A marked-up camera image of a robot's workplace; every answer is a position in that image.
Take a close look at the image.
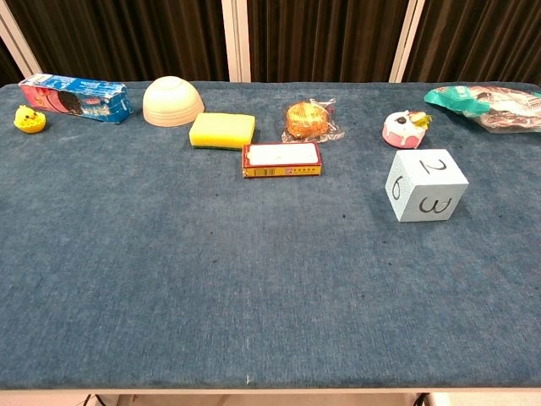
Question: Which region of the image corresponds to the yellow green sponge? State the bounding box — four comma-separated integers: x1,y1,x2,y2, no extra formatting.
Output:
189,112,257,151

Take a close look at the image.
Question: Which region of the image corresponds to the red yellow white box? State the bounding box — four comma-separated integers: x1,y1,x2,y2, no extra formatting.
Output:
241,141,324,179

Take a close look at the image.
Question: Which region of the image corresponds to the cream upturned bowl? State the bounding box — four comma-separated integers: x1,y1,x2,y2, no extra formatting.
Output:
142,75,205,128

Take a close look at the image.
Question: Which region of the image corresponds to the yellow chick toy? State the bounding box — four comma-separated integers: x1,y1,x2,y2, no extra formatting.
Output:
14,105,47,134

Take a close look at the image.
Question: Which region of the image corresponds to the light blue numbered cube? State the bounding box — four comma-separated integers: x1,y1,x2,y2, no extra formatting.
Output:
385,148,470,223

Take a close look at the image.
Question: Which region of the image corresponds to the green clear snack bag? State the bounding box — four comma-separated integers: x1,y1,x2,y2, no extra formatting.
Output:
424,85,541,134

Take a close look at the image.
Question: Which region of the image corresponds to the blue pink cookie box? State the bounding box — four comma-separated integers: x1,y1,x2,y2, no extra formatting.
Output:
18,73,134,125

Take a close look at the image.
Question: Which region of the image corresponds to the wrapped orange pastry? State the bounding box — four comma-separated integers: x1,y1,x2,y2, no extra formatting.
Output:
281,97,346,144

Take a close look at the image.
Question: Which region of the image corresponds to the blue table cloth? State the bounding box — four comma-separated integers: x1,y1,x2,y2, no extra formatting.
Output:
0,80,541,391

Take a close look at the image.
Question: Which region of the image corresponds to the pink cake toy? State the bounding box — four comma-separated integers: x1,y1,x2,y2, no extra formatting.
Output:
381,109,434,150

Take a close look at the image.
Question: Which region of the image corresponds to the white frame post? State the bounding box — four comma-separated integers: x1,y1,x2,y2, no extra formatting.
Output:
221,0,253,83
0,0,42,80
388,0,426,84

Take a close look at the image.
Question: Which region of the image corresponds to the dark brown curtain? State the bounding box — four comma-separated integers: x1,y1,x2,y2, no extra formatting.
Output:
0,0,541,88

